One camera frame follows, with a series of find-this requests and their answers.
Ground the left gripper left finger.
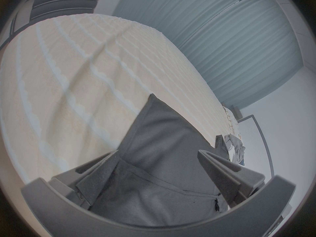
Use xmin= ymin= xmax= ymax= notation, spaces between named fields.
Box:
xmin=51 ymin=151 xmax=119 ymax=206

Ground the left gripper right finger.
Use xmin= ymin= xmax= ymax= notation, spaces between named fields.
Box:
xmin=197 ymin=150 xmax=266 ymax=205

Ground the black T-shirt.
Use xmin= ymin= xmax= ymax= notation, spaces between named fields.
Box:
xmin=89 ymin=93 xmax=230 ymax=227

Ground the pile of clothes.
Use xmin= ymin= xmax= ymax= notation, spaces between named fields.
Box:
xmin=214 ymin=133 xmax=246 ymax=166

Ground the white printed pillow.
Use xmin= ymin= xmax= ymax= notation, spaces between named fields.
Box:
xmin=222 ymin=105 xmax=240 ymax=143

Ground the grey bedside table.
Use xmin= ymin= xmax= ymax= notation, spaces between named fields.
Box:
xmin=228 ymin=104 xmax=243 ymax=119

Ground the bed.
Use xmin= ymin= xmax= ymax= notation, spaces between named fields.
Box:
xmin=0 ymin=13 xmax=275 ymax=189

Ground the blue-green curtain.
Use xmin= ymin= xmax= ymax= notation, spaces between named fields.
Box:
xmin=112 ymin=0 xmax=305 ymax=109

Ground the black chest of drawers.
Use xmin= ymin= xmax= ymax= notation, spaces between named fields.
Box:
xmin=30 ymin=0 xmax=103 ymax=22

